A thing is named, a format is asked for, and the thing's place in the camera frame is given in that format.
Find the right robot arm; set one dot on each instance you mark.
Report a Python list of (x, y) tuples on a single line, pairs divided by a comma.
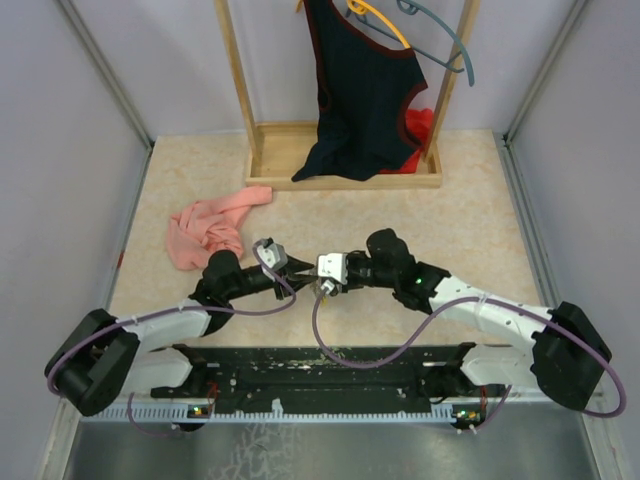
[(557, 350)]

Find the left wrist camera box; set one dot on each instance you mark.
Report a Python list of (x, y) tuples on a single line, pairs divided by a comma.
[(270, 254)]

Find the wooden clothes rack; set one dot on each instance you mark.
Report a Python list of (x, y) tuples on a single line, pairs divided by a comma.
[(277, 150)]

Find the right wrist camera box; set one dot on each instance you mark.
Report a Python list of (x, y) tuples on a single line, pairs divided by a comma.
[(333, 266)]

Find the large keyring with small rings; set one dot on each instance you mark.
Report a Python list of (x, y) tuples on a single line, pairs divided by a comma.
[(322, 288)]

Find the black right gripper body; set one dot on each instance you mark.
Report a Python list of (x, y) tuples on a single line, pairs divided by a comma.
[(363, 273)]

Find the white cable duct strip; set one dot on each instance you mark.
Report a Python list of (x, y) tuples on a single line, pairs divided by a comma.
[(276, 412)]

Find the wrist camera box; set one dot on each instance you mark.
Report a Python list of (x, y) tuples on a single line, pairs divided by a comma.
[(333, 266), (270, 254)]

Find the dark navy tank top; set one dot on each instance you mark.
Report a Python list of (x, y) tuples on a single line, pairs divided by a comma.
[(364, 90)]

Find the red cloth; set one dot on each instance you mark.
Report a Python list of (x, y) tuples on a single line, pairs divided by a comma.
[(419, 124)]

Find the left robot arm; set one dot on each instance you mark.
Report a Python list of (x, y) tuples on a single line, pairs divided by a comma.
[(105, 356)]

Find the pink cloth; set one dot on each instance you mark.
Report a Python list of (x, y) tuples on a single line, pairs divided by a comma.
[(207, 226)]

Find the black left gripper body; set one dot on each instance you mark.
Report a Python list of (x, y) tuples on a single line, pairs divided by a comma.
[(264, 283)]

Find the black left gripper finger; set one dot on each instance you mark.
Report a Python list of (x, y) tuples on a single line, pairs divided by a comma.
[(297, 283), (296, 266)]

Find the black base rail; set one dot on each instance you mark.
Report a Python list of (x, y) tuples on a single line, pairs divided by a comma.
[(307, 380)]

